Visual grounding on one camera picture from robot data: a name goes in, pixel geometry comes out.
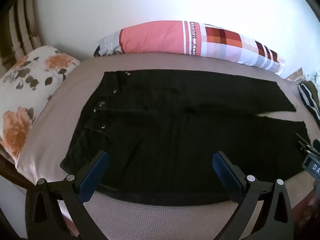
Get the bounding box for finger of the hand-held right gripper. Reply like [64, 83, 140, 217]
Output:
[295, 133, 320, 155]

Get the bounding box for black pants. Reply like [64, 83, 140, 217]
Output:
[60, 70, 308, 207]

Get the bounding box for dark striped cloth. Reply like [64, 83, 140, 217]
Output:
[297, 80, 320, 124]

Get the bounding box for beige bed mattress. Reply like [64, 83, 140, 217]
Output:
[16, 52, 320, 240]

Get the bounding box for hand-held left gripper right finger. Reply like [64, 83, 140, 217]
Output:
[212, 151, 294, 240]

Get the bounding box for brown bed frame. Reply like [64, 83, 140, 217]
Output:
[0, 152, 27, 189]

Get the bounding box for pink plaid bolster pillow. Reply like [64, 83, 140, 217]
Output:
[94, 20, 286, 75]

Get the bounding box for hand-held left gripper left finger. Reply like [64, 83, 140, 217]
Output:
[25, 150, 110, 240]

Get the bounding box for beige striped curtain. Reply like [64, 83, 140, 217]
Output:
[0, 0, 45, 70]

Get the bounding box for white floral pillow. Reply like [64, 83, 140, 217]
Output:
[0, 45, 82, 165]

